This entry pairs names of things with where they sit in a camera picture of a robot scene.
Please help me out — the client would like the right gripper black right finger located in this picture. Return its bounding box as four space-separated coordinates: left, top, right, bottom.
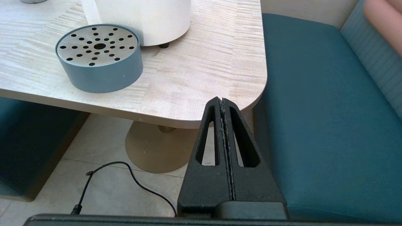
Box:
223 98 285 203

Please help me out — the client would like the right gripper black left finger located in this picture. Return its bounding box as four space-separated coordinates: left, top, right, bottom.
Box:
177 97 233 218

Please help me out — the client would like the blue bench seat cushion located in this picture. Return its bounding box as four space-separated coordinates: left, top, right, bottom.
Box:
0 97 91 202
253 13 402 223

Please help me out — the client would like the large blue-grey drip tray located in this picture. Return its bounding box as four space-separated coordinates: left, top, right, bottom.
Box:
56 24 144 94

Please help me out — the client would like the large tea drink dispenser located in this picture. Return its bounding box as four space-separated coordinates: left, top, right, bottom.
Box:
80 0 192 49

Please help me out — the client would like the pink bolster cushion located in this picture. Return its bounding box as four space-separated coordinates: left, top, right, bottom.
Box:
363 0 402 57

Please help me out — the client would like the beige table pedestal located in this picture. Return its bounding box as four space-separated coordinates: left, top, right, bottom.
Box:
125 120 220 174

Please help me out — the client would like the black floor cable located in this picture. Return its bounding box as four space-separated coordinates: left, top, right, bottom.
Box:
71 161 178 217

